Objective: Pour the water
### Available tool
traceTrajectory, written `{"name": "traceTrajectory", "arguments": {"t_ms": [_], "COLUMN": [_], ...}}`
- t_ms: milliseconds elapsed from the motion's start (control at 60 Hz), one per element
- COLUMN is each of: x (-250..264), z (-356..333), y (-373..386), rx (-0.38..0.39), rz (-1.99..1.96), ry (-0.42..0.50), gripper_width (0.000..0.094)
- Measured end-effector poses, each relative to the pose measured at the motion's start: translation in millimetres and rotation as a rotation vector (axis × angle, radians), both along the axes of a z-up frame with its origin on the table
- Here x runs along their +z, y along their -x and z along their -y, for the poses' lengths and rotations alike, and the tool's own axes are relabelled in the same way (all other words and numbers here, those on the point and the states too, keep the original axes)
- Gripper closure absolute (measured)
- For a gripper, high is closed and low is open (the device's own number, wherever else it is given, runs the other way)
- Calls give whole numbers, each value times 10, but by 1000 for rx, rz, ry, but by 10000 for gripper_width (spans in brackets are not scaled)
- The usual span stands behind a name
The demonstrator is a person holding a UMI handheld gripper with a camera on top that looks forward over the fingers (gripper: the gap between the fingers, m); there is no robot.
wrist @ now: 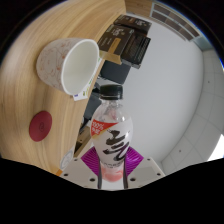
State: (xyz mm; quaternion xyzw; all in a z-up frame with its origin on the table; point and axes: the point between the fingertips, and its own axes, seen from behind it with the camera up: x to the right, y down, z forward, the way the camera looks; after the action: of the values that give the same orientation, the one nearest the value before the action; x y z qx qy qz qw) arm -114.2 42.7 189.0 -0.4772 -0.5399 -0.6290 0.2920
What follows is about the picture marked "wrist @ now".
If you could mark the white patterned cup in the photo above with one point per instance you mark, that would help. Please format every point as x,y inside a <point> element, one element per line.
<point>50,63</point>

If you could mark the rectangular ceiling light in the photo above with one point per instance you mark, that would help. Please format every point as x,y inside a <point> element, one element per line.
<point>218,148</point>

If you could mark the brown box with tan side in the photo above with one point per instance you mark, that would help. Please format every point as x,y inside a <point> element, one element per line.
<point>113,41</point>

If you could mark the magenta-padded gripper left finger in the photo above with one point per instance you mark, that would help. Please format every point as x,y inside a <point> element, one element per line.
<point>78,171</point>

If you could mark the sheet with round print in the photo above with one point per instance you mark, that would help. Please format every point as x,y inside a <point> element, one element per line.
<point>67,158</point>

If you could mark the flat round red coaster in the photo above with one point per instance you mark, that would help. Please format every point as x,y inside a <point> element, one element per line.
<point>40,126</point>

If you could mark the clear black-capped drink bottle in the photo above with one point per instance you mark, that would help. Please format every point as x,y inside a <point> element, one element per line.
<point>111,143</point>

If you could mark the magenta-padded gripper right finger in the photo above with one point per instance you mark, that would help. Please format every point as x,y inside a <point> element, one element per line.
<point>145,171</point>

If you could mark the black cardboard box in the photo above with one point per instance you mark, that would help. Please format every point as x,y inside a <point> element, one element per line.
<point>137,50</point>

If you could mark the tall dark brown box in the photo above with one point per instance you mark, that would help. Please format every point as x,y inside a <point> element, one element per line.
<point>133,22</point>

